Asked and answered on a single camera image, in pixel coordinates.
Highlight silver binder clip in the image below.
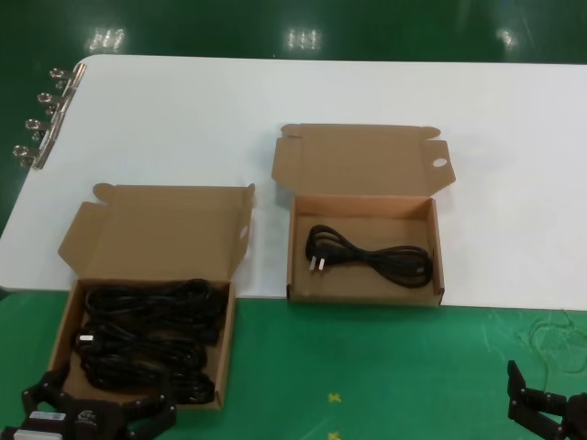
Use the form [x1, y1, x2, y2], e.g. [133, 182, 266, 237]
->
[23, 116, 64, 142]
[36, 90, 77, 116]
[12, 143, 52, 171]

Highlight open cardboard box round hole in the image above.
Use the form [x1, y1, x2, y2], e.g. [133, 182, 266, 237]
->
[270, 122, 457, 307]

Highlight open cardboard box oval hole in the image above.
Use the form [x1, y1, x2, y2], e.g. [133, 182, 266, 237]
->
[43, 181, 256, 409]

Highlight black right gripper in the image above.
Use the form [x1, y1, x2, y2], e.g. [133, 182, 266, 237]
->
[506, 359, 587, 440]

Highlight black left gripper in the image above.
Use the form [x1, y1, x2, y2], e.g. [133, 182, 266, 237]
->
[21, 368, 179, 440]

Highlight green felt work mat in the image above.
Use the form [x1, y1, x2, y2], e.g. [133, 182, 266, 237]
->
[0, 292, 587, 440]

